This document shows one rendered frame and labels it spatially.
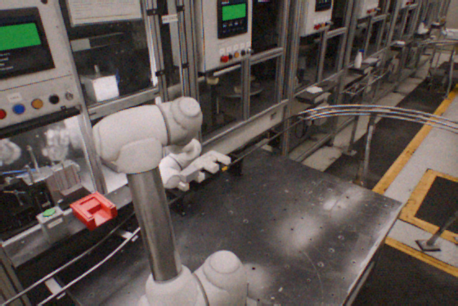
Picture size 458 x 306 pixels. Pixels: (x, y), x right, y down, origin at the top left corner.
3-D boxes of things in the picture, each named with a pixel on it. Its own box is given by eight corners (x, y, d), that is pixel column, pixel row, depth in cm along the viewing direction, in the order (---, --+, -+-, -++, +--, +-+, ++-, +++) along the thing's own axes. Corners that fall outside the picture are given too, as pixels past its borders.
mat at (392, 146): (374, 206, 279) (374, 205, 278) (312, 181, 313) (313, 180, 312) (478, 65, 654) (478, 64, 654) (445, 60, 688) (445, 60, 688)
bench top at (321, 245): (230, 492, 84) (230, 488, 82) (53, 274, 145) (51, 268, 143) (403, 209, 180) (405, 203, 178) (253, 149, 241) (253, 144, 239)
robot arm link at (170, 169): (150, 184, 153) (169, 167, 160) (171, 197, 145) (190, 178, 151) (141, 168, 146) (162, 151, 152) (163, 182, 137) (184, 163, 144)
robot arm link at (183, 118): (188, 111, 111) (150, 119, 105) (199, 83, 95) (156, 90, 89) (201, 144, 108) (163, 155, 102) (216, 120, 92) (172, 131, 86)
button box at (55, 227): (51, 245, 124) (42, 222, 118) (42, 236, 128) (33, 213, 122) (71, 233, 129) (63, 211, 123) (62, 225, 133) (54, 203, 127)
